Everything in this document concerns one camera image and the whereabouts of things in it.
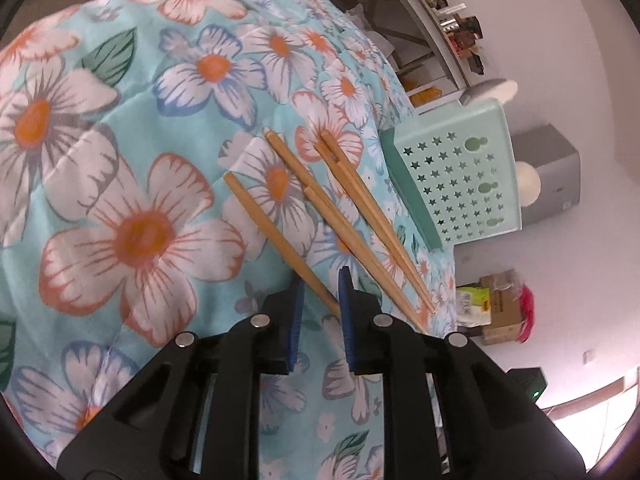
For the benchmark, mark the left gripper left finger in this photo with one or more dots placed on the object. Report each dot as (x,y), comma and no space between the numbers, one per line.
(296,293)

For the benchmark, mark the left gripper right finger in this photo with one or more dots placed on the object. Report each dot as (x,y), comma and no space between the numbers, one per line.
(346,299)

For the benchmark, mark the wooden chopstick gripper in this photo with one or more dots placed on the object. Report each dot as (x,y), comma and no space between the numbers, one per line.
(278,241)

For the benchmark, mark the short wooden chopstick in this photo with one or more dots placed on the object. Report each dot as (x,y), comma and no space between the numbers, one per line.
(362,252)

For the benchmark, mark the long wooden chopstick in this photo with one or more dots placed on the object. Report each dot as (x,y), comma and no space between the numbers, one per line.
(301,173)

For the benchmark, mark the red plastic bag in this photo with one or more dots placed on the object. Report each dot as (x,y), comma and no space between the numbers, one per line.
(527,305)

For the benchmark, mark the yellow green package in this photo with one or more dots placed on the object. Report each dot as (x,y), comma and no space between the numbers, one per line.
(473,306)

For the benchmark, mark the cardboard box on floor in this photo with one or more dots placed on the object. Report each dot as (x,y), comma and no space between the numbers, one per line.
(505,309)

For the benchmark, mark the mint green utensil holder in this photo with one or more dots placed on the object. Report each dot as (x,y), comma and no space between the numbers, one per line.
(453,167)

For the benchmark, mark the white spoon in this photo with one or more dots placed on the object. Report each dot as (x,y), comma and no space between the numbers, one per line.
(529,183)

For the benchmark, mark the grey refrigerator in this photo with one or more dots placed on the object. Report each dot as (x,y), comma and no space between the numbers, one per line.
(558,165)

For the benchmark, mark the grey metal ladle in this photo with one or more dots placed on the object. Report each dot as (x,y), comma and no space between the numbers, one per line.
(501,90)

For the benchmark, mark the white wooden-top desk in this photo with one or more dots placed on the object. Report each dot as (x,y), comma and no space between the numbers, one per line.
(409,34)

